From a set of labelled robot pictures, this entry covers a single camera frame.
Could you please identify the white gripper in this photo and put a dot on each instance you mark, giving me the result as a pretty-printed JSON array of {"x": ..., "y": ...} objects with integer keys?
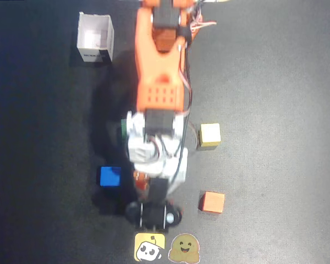
[{"x": 153, "y": 215}]

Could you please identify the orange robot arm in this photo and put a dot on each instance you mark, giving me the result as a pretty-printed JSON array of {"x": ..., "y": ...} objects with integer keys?
[{"x": 159, "y": 68}]

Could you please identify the blue cube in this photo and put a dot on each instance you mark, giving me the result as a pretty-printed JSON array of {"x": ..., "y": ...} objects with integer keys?
[{"x": 110, "y": 176}]

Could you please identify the orange cube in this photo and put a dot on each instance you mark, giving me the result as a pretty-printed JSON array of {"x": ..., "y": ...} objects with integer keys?
[{"x": 212, "y": 202}]

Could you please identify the green cube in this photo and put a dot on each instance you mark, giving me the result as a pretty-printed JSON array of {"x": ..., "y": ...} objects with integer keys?
[{"x": 123, "y": 129}]

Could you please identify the yellow cube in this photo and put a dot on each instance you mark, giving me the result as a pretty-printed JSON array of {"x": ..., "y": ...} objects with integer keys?
[{"x": 209, "y": 135}]

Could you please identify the yellow robot face sticker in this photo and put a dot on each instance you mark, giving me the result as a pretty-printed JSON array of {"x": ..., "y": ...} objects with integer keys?
[{"x": 149, "y": 247}]

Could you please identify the hugging face emoji sticker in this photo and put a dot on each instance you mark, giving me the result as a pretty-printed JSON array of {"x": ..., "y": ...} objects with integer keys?
[{"x": 184, "y": 248}]

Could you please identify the open white cardboard box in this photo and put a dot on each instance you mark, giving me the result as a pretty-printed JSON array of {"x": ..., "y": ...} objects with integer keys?
[{"x": 94, "y": 38}]

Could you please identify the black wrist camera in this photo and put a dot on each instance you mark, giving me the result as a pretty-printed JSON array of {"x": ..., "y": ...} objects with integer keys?
[{"x": 154, "y": 215}]

